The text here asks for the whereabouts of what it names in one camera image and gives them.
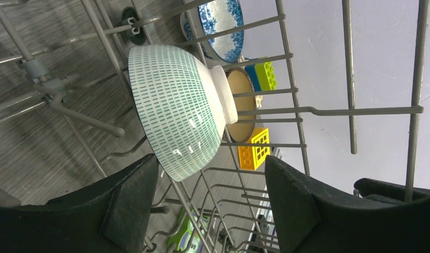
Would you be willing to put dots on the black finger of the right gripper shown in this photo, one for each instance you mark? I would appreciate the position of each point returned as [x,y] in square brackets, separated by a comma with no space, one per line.
[376,192]

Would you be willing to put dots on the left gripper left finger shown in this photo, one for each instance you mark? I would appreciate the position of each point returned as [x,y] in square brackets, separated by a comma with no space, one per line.
[110,215]

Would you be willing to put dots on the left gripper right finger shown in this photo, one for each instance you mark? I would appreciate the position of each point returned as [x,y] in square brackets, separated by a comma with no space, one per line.
[312,216]

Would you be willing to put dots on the brown ribbed bowl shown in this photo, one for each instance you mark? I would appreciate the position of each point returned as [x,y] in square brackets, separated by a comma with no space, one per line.
[240,82]

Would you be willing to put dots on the light green striped bowl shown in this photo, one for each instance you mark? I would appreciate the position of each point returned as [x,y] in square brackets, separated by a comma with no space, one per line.
[183,106]

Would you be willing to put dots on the grey wire dish rack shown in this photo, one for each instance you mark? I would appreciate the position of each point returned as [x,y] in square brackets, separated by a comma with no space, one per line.
[202,219]

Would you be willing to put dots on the blue floral white bowl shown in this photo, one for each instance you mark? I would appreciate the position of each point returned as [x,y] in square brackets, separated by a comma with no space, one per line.
[218,16]

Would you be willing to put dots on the green owl toy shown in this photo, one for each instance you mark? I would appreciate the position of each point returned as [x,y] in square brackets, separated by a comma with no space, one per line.
[185,239]

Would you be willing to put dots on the yellow toy block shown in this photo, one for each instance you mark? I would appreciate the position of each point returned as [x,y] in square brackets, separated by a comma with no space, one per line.
[251,157]

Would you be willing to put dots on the green blue toy car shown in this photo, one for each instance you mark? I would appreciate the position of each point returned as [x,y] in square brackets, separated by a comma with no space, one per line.
[262,76]

